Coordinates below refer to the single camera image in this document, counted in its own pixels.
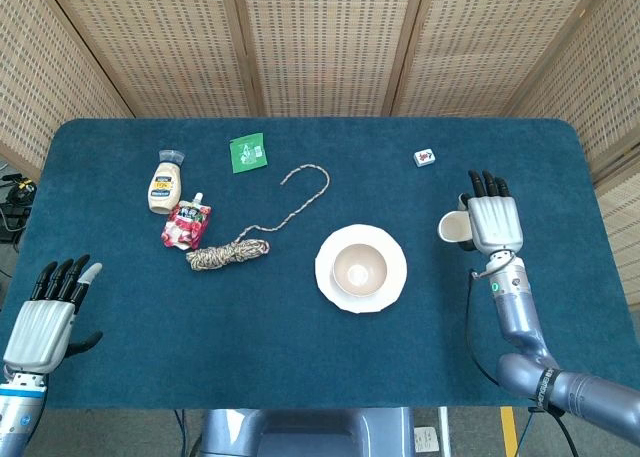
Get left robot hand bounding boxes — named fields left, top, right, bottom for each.
left=2, top=254, right=104, bottom=376

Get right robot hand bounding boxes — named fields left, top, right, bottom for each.
left=458, top=169, right=525, bottom=255

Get white paper cup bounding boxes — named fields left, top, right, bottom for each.
left=438, top=210, right=474, bottom=243

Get white polygonal paper plate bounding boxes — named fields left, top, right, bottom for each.
left=314, top=223, right=408, bottom=314

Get woven folding screen panel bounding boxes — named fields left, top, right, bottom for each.
left=42, top=0, right=264, bottom=119
left=594, top=174, right=640, bottom=311
left=389, top=0, right=616, bottom=119
left=232, top=0, right=429, bottom=119
left=0, top=0, right=137, bottom=181
left=504, top=0, right=640, bottom=181

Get beige bowl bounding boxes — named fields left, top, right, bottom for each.
left=332, top=243, right=390, bottom=298

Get red fruit spout pouch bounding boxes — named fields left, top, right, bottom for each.
left=160, top=192, right=210, bottom=252

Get mayonnaise squeeze bottle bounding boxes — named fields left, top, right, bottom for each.
left=147, top=149, right=185, bottom=214

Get blue carpet table cloth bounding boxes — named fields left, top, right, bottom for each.
left=0, top=117, right=629, bottom=411

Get yellow floor tape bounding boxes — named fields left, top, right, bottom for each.
left=499, top=406, right=519, bottom=457

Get white table leg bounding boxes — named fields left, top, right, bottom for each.
left=437, top=406, right=452, bottom=457

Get white power strip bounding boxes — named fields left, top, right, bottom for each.
left=413, top=425, right=442, bottom=454

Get green foil sachet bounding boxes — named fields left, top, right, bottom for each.
left=229, top=132, right=268, bottom=175

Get grey-blue robot torso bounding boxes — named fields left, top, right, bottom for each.
left=192, top=407, right=417, bottom=457

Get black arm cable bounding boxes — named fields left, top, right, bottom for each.
left=466, top=268, right=504, bottom=386

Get black floor equipment with cables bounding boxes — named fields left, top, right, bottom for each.
left=0, top=172, right=40, bottom=244

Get blue floor cables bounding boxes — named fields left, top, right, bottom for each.
left=172, top=409, right=197, bottom=457

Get black printed arm strap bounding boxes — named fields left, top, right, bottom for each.
left=531, top=366, right=561, bottom=414

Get braided camouflage rope bundle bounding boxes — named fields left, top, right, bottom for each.
left=185, top=163, right=331, bottom=273

